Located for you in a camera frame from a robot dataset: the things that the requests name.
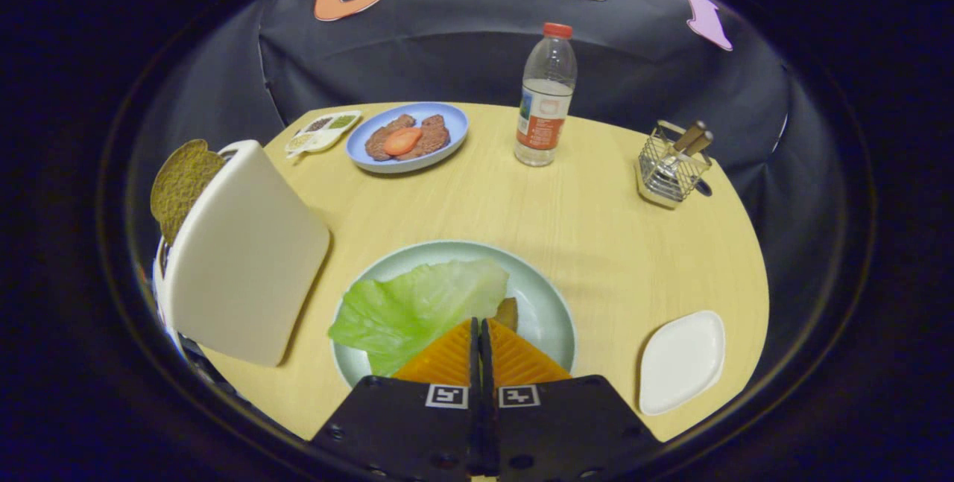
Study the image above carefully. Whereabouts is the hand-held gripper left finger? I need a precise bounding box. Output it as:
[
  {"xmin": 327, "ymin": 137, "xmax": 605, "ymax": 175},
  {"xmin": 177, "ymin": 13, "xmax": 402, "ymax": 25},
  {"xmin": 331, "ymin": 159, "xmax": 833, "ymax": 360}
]
[{"xmin": 309, "ymin": 317, "xmax": 481, "ymax": 482}]

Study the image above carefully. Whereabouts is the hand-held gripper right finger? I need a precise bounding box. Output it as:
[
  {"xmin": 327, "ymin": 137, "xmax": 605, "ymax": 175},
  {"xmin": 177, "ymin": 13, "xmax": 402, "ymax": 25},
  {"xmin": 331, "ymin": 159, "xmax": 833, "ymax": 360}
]
[{"xmin": 481, "ymin": 318, "xmax": 660, "ymax": 482}]

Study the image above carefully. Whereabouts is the green lettuce leaf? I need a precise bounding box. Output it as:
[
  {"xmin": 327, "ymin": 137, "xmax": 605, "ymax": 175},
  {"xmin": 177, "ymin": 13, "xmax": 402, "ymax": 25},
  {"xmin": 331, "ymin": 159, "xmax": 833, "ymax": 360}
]
[{"xmin": 328, "ymin": 259, "xmax": 510, "ymax": 377}]

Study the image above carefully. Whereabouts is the golden toast slice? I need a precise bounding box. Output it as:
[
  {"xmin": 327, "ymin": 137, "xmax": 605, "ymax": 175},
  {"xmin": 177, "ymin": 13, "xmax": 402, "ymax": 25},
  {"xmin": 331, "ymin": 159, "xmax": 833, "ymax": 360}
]
[{"xmin": 150, "ymin": 139, "xmax": 226, "ymax": 246}]

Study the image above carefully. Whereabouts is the pale green round plate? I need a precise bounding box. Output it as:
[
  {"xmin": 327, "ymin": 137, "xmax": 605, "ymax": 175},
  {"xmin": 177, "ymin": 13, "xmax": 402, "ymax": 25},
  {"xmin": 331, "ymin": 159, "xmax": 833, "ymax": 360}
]
[{"xmin": 332, "ymin": 241, "xmax": 578, "ymax": 390}]

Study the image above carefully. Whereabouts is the brown bread slice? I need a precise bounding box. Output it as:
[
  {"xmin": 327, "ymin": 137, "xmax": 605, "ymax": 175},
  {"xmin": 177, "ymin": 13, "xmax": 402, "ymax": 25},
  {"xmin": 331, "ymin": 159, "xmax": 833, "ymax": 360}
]
[{"xmin": 492, "ymin": 297, "xmax": 520, "ymax": 332}]

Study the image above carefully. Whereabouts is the small white dish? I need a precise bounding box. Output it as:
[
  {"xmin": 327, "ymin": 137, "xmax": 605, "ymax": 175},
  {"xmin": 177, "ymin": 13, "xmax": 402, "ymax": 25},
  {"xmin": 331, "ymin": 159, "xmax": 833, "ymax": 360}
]
[{"xmin": 639, "ymin": 310, "xmax": 726, "ymax": 416}]

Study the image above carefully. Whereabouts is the white toaster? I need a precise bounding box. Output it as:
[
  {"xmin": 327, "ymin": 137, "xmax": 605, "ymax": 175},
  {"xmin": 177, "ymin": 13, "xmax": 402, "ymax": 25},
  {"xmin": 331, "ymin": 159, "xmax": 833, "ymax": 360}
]
[{"xmin": 153, "ymin": 139, "xmax": 331, "ymax": 369}]

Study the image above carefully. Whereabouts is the brown meat patty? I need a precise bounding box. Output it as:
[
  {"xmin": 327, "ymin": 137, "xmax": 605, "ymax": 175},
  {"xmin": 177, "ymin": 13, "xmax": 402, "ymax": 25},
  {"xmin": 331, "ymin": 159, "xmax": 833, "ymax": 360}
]
[
  {"xmin": 365, "ymin": 114, "xmax": 416, "ymax": 162},
  {"xmin": 406, "ymin": 115, "xmax": 452, "ymax": 161}
]

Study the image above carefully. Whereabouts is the red tomato slice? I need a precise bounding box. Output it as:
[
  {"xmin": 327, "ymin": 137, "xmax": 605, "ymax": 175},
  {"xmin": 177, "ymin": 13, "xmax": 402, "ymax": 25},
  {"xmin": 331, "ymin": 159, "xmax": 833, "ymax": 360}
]
[{"xmin": 383, "ymin": 127, "xmax": 423, "ymax": 156}]

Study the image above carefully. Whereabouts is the white seasoning tray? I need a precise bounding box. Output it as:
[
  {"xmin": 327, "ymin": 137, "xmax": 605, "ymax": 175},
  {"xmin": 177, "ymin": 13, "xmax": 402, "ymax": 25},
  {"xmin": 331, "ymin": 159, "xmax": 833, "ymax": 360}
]
[{"xmin": 285, "ymin": 110, "xmax": 362, "ymax": 158}]

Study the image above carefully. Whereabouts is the blue round plate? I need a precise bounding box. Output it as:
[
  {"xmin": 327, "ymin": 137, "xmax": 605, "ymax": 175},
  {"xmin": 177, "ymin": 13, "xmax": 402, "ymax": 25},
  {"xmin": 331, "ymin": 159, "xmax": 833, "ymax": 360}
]
[{"xmin": 345, "ymin": 101, "xmax": 470, "ymax": 174}]

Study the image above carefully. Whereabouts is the clear plastic water bottle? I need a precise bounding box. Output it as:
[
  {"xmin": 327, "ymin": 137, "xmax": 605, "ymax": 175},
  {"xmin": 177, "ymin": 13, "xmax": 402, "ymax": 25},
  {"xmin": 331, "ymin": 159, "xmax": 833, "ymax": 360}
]
[{"xmin": 514, "ymin": 22, "xmax": 578, "ymax": 168}]

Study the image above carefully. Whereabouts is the black backdrop cloth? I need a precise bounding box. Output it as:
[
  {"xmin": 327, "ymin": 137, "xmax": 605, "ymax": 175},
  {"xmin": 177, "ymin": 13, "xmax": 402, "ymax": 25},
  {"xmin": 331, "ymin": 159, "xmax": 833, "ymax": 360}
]
[{"xmin": 127, "ymin": 0, "xmax": 873, "ymax": 371}]

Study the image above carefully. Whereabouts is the metal wire cutlery holder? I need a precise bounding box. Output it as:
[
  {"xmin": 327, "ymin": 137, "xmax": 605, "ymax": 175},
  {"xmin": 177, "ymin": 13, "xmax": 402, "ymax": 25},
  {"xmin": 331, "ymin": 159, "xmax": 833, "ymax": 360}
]
[{"xmin": 636, "ymin": 120, "xmax": 714, "ymax": 209}]

